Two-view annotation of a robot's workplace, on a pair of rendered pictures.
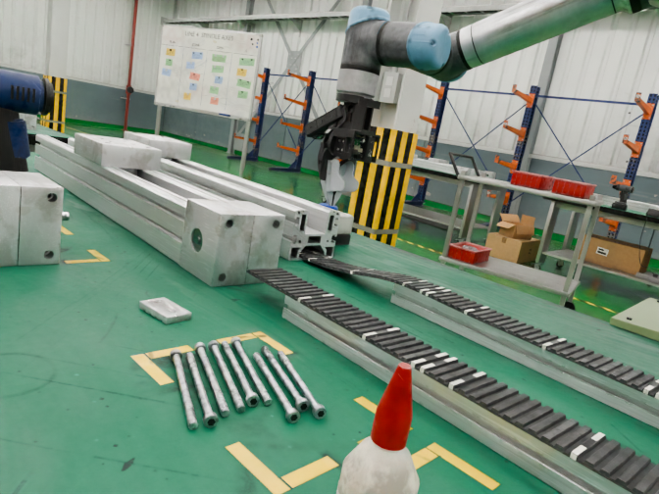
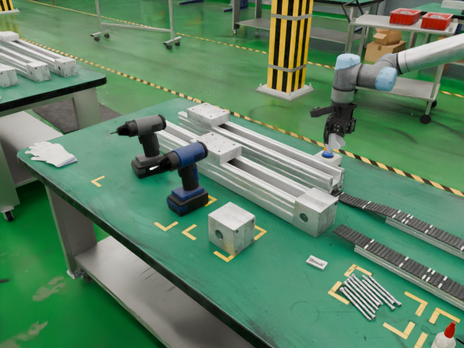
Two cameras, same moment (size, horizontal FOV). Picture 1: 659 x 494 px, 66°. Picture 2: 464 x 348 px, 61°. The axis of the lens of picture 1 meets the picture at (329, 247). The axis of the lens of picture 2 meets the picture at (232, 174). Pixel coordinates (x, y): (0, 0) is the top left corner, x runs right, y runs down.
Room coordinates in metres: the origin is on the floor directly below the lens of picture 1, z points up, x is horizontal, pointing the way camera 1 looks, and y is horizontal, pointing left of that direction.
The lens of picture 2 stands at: (-0.29, 0.41, 1.55)
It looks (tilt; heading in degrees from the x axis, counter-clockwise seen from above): 31 degrees down; 359
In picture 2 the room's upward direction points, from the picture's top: 1 degrees clockwise
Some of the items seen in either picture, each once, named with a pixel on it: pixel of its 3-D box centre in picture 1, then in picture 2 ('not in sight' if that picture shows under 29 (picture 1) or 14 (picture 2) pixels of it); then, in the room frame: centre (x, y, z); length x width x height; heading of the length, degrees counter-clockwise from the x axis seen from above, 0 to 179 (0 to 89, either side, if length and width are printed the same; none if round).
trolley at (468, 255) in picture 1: (512, 235); (391, 59); (3.69, -1.29, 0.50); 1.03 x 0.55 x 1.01; 59
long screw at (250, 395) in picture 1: (237, 370); (363, 291); (0.40, 0.06, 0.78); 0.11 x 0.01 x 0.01; 26
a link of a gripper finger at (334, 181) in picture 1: (334, 183); (333, 145); (0.99, 0.01, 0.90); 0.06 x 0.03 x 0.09; 44
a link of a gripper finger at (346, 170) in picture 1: (346, 184); (337, 142); (1.01, -0.01, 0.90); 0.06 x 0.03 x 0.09; 44
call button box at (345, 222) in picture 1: (322, 224); (325, 162); (1.01, 0.02, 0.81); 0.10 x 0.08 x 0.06; 134
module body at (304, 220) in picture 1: (201, 188); (250, 146); (1.13, 0.30, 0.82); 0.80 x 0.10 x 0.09; 44
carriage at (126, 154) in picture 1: (116, 158); (215, 150); (1.00, 0.44, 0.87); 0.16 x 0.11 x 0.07; 44
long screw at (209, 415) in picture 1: (199, 384); (358, 302); (0.37, 0.08, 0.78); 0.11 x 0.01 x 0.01; 25
